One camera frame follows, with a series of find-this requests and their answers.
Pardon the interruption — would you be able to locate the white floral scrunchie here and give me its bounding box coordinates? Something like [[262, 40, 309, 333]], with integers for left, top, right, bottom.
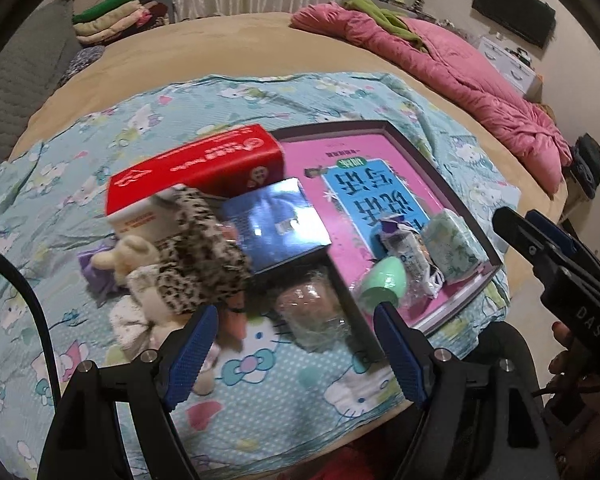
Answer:
[[109, 264, 183, 360]]

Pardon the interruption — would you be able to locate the grey quilted headboard cushion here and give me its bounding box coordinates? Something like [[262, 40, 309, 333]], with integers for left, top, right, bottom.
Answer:
[[0, 0, 81, 162]]

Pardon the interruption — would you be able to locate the dark tray with pink book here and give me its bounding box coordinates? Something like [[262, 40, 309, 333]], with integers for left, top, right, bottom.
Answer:
[[273, 120, 502, 335]]

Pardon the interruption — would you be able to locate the pink sponge roll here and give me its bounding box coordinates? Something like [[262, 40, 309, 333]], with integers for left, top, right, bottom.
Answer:
[[212, 223, 247, 341]]

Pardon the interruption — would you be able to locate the green egg sponge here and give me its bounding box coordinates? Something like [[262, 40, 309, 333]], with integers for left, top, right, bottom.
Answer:
[[356, 256, 408, 315]]

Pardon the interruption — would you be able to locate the black cable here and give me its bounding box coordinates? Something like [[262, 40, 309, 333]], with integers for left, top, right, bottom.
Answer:
[[0, 238, 64, 406]]

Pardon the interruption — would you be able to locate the red white tissue box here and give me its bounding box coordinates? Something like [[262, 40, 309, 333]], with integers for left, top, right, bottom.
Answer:
[[105, 125, 285, 245]]

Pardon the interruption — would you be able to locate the tan bed sheet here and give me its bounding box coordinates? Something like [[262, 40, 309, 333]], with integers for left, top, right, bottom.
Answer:
[[7, 11, 569, 286]]

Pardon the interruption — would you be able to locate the cream plush bunny purple bow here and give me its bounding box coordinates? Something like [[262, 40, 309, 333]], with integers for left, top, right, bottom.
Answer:
[[78, 235, 159, 297]]

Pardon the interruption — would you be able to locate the black bag on floor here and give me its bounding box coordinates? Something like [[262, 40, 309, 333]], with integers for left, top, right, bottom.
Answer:
[[568, 133, 600, 200]]

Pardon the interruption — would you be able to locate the white drawer cabinet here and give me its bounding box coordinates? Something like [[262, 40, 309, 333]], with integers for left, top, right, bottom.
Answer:
[[478, 36, 541, 101]]

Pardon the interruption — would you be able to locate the leopard print scrunchie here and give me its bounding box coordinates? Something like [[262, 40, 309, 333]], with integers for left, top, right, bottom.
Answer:
[[156, 188, 251, 314]]

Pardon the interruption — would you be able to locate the right hand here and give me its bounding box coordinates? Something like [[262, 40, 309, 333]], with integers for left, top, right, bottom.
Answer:
[[547, 321, 579, 376]]

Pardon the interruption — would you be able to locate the green garment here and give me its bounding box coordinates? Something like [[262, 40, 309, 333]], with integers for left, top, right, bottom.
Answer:
[[344, 0, 427, 52]]

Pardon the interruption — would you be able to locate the green floral tissue pack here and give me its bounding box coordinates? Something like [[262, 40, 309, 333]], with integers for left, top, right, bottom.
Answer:
[[420, 209, 489, 284]]

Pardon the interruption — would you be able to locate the pink quilted duvet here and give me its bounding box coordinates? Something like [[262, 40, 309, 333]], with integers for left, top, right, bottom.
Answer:
[[291, 2, 571, 195]]

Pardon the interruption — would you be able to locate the clear bag pink puff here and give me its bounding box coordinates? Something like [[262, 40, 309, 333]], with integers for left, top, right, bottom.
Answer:
[[274, 266, 350, 352]]

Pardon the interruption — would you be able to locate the black wall television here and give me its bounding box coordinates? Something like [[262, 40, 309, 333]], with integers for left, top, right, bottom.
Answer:
[[471, 0, 556, 49]]

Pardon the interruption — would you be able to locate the hello kitty blue cloth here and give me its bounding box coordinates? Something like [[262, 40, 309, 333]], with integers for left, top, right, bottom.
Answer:
[[0, 73, 520, 479]]

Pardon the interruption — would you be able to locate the folded clothes stack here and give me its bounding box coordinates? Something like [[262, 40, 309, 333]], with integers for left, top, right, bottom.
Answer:
[[72, 0, 175, 48]]

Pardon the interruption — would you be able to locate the small snack packet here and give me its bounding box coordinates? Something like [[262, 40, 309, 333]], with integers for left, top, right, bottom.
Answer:
[[379, 214, 445, 301]]

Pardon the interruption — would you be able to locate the dark blue glossy box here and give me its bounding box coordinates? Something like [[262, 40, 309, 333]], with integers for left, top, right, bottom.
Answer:
[[221, 178, 332, 275]]

